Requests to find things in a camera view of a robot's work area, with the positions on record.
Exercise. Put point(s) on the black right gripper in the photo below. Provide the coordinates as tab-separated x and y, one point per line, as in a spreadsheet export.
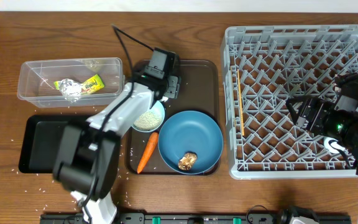
323	109

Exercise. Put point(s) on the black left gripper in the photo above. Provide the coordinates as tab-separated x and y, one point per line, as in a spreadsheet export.
174	93

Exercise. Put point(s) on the light blue rice bowl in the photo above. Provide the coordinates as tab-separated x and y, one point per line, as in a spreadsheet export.
151	119

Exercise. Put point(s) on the light blue cup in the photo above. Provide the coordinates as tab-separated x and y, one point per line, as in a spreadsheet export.
332	145

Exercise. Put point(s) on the dark blue plate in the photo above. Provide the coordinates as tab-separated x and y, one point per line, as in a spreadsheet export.
191	131

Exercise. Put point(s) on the orange carrot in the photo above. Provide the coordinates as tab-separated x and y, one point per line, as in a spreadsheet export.
148	151

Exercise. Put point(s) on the yellow snack wrapper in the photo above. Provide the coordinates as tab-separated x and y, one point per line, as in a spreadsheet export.
89	86

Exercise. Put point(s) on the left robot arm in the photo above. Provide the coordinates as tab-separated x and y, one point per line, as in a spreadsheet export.
88	155

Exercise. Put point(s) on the grey dishwasher rack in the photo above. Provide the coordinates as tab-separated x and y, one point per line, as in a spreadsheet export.
276	63

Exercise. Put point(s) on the black waste bin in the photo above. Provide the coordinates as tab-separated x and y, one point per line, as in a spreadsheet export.
41	141

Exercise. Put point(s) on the brown serving tray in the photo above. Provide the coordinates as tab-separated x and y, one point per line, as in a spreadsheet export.
198	92

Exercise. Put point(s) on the wooden chopstick right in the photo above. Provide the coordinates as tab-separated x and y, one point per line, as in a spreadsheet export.
242	127

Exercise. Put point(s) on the wooden chopstick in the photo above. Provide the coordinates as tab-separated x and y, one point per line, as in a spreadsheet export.
242	127
238	83

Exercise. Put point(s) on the wooden chopstick left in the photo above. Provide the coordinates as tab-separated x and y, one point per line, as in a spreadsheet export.
238	83

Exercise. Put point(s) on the clear plastic bin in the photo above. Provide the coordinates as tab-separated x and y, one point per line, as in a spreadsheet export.
36	81

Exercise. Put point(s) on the crumpled silver foil ball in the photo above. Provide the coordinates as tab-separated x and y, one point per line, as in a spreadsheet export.
70	89

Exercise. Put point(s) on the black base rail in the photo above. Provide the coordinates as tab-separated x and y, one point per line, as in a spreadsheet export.
289	215

